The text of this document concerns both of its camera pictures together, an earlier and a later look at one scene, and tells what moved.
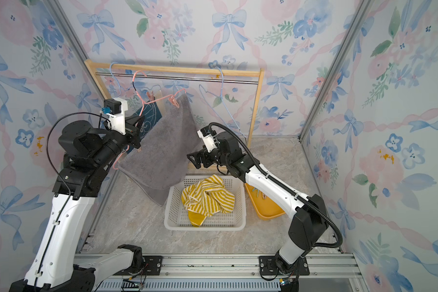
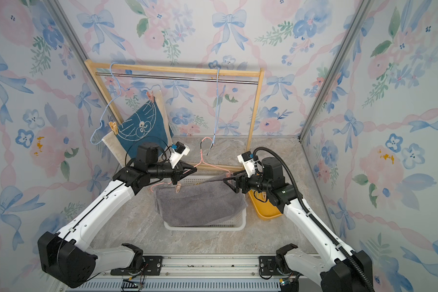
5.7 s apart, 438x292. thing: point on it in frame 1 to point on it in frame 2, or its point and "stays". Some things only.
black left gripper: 133,133 to 179,170
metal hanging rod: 177,78 stays
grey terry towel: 162,163 to 207,201
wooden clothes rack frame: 260,73 stays
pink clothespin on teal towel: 151,97 stays
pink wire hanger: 144,103 to 198,163
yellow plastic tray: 265,208 stays
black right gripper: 198,162 to 238,179
